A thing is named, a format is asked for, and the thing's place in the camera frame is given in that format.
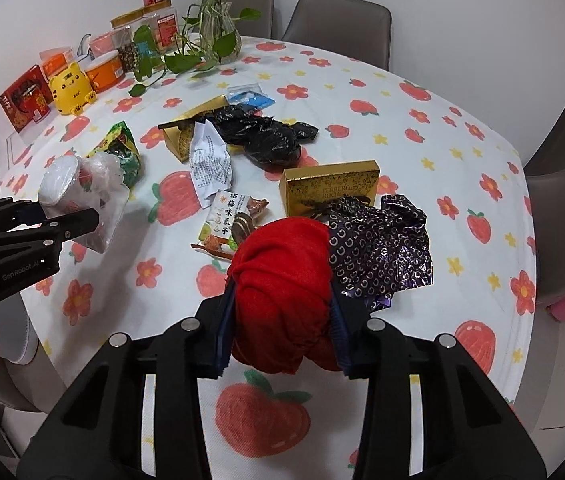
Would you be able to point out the yellow tiger figurine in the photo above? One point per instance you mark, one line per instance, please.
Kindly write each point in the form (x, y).
(71, 90)

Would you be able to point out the green yellow snack bag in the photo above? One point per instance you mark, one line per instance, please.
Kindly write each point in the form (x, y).
(119, 141)

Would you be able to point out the grey chair left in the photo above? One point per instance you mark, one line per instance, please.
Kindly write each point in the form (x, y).
(253, 18)

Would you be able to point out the orange packet in box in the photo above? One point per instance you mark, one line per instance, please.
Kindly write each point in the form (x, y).
(53, 61)

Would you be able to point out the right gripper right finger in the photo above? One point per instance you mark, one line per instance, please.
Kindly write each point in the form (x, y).
(470, 431)

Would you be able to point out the orange round tub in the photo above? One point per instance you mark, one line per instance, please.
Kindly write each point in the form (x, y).
(106, 71)

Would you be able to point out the white paper receipt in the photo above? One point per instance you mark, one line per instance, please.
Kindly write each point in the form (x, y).
(210, 163)

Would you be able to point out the white orange snack packet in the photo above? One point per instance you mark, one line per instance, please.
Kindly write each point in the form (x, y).
(230, 220)

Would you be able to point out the gold lid glass jar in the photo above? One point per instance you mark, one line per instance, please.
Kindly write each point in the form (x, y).
(132, 21)

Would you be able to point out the strawberry flower tablecloth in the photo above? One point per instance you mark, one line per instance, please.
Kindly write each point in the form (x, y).
(466, 178)

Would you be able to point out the grey chair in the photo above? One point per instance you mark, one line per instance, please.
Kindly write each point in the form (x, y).
(355, 28)
(253, 18)

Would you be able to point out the glass vase with plant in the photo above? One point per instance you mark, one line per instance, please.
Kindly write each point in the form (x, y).
(206, 37)

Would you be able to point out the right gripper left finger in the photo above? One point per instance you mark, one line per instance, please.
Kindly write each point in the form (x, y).
(94, 431)

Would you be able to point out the red noodle box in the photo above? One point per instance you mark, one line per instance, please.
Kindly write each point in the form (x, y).
(27, 100)

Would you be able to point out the blue clear blister pack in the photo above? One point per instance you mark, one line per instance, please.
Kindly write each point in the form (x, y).
(249, 97)

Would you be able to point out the clear plastic bag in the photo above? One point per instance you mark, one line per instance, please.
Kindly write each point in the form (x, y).
(73, 183)

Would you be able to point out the grey chair right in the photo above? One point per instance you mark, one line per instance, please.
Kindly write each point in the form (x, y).
(355, 28)

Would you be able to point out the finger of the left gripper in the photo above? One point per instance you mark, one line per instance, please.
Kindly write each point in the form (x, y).
(70, 224)

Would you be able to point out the gold triangular gift box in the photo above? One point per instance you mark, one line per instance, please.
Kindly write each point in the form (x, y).
(178, 133)

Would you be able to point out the purple patterned foil wrapper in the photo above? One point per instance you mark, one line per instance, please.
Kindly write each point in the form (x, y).
(376, 252)

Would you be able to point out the red cloth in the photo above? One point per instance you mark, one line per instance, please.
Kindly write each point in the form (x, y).
(282, 281)

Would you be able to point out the black plastic bag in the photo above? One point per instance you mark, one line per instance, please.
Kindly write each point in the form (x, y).
(269, 143)

